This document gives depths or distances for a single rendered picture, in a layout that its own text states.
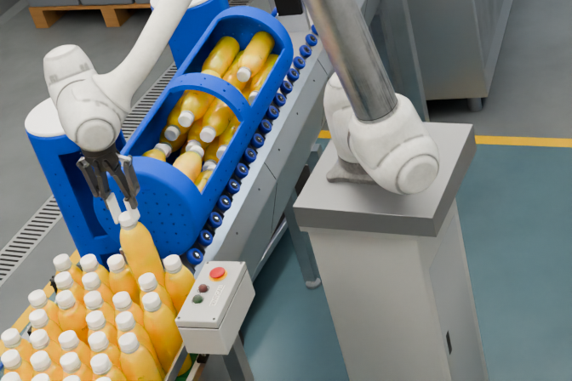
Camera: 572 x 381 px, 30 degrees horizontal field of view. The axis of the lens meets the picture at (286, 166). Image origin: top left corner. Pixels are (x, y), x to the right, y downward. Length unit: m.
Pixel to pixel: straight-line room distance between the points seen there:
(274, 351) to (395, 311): 1.11
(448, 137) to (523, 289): 1.25
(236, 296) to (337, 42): 0.62
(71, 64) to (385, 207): 0.82
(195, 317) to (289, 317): 1.65
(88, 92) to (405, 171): 0.71
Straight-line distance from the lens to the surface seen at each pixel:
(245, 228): 2.96
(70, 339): 2.39
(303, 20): 3.74
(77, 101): 2.11
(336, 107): 2.52
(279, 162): 3.20
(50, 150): 3.41
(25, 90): 6.26
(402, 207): 2.54
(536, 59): 5.20
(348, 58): 2.23
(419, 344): 2.86
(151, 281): 2.46
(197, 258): 2.74
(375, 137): 2.33
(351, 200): 2.60
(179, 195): 2.63
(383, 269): 2.71
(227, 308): 2.36
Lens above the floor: 2.55
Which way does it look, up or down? 32 degrees down
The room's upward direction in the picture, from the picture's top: 16 degrees counter-clockwise
